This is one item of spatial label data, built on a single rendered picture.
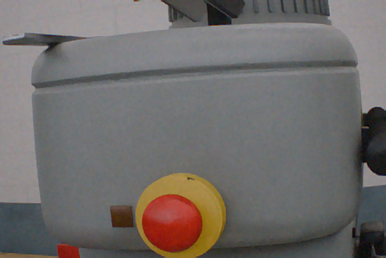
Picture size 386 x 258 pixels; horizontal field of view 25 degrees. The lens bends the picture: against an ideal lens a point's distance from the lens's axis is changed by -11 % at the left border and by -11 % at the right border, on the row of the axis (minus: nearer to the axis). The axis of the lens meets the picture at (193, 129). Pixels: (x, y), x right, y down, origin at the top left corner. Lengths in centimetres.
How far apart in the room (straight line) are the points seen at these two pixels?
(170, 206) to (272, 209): 8
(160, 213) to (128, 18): 464
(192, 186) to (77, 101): 11
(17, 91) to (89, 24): 60
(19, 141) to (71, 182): 479
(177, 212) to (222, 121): 8
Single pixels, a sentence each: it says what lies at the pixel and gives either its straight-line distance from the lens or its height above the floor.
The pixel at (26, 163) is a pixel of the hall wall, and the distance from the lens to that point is 547.
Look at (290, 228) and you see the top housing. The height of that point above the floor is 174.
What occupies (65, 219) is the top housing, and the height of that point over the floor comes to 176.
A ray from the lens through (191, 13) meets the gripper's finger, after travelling 89.
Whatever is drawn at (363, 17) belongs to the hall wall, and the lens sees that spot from 507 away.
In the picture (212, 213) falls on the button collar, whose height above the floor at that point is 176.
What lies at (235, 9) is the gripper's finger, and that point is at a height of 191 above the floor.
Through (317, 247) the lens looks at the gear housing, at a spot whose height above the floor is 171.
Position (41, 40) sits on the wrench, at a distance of 67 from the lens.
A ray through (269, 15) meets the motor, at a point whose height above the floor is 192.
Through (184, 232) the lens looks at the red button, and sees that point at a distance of 62.
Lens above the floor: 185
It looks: 3 degrees down
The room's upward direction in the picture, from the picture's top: 4 degrees counter-clockwise
